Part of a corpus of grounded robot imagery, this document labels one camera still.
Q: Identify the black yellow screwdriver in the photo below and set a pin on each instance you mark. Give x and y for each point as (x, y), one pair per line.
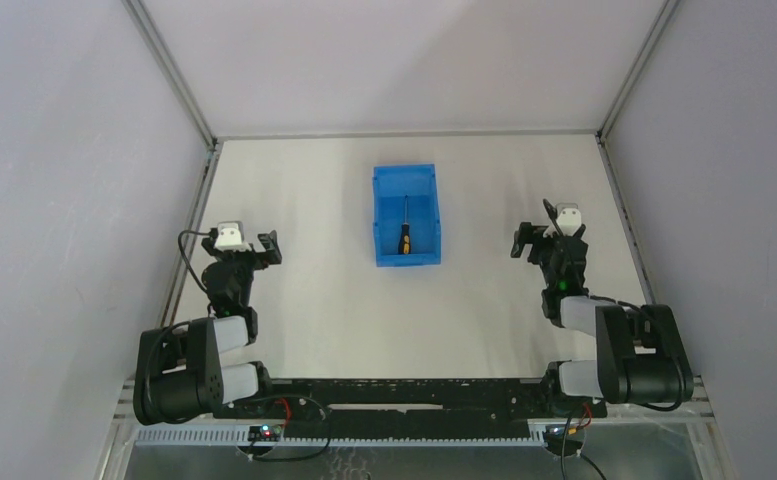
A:
(404, 244)

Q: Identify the aluminium frame rail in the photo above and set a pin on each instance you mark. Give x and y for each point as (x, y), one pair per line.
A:
(410, 134)
(188, 150)
(612, 141)

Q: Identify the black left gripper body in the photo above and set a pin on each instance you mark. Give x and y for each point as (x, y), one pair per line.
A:
(237, 255)

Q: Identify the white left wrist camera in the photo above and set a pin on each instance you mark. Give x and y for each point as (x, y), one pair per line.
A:
(230, 237)

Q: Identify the aluminium frame rail right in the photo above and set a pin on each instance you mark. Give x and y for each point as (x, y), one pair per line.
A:
(612, 141)

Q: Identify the blue plastic bin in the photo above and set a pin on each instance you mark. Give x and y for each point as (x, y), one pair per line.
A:
(390, 184)

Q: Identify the white slotted cable duct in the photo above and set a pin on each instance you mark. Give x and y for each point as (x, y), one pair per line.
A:
(194, 435)

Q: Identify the aluminium frame rail back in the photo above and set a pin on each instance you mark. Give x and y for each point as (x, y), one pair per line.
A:
(410, 134)

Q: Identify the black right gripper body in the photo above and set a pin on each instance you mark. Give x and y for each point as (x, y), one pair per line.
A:
(546, 244)

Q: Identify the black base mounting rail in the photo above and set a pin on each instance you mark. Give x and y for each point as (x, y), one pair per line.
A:
(379, 410)

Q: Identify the small circuit board with leds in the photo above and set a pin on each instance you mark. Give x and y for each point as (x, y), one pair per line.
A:
(265, 433)

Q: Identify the aluminium frame rail left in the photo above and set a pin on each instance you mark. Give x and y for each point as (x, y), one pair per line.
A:
(188, 150)

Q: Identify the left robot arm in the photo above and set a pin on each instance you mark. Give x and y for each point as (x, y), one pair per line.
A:
(179, 374)

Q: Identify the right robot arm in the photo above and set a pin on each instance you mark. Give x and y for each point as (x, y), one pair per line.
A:
(639, 356)

